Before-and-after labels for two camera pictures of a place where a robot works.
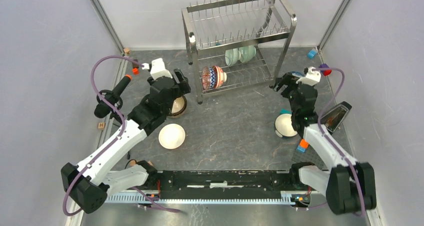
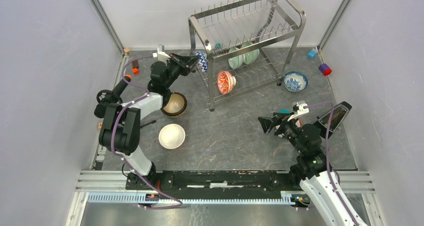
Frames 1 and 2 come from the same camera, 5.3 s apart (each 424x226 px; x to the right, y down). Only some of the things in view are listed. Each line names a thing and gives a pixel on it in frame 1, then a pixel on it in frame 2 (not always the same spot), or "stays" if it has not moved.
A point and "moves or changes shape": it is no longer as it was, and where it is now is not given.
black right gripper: x=286 y=79 → x=267 y=123
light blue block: x=311 y=53 stays
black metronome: x=334 y=120 stays
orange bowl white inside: x=172 y=136 stays
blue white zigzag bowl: x=212 y=77 → x=202 y=60
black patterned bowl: x=178 y=106 stays
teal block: x=284 y=110 stays
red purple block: x=325 y=72 stays
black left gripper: x=183 y=87 → x=188 y=61
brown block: x=134 y=65 stays
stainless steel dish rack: x=235 y=43 moves or changes shape
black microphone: x=103 y=109 stays
